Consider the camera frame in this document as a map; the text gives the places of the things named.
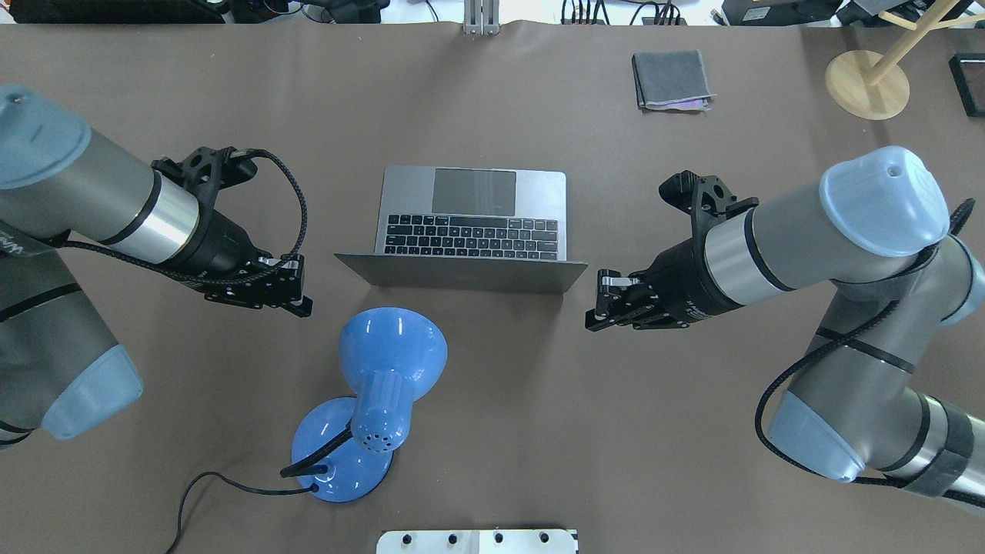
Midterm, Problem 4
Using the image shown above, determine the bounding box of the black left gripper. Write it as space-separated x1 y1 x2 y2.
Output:
163 212 313 318

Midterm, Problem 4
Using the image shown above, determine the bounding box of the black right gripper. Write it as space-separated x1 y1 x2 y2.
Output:
585 239 741 331

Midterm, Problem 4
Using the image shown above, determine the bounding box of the grey laptop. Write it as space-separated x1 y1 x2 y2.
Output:
339 165 587 294

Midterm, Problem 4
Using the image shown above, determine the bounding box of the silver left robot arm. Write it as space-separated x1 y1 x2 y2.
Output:
1 85 312 449

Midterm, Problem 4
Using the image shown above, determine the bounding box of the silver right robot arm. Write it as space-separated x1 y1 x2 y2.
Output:
585 146 983 512

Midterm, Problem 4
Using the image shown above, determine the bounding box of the blue desk lamp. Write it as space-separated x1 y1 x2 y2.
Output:
280 306 448 502

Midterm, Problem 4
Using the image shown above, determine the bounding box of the folded grey cloth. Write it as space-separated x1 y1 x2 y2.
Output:
631 49 714 112

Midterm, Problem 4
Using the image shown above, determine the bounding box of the wooden mug tree stand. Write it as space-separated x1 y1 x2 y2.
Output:
824 1 984 122

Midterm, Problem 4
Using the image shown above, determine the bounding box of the black tray on table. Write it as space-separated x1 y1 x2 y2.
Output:
949 52 984 117

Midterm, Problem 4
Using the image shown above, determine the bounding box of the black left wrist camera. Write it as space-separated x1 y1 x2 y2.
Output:
150 146 258 206

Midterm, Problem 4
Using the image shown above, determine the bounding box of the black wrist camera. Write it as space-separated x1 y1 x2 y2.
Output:
150 146 258 206
658 171 760 239

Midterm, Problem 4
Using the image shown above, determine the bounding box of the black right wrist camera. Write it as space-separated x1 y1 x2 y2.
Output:
658 171 760 239

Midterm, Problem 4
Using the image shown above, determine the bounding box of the black lamp power cord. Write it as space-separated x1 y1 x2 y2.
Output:
165 471 319 554

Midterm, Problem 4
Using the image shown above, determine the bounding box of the black right camera cable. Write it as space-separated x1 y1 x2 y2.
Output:
754 199 977 487

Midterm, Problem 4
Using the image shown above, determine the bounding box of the black camera cable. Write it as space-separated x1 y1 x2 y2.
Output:
46 149 309 289
754 199 977 487

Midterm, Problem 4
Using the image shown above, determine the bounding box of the black left camera cable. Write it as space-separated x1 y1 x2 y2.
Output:
46 149 309 289

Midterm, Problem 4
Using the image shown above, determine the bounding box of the aluminium frame post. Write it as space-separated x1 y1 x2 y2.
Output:
463 0 500 36

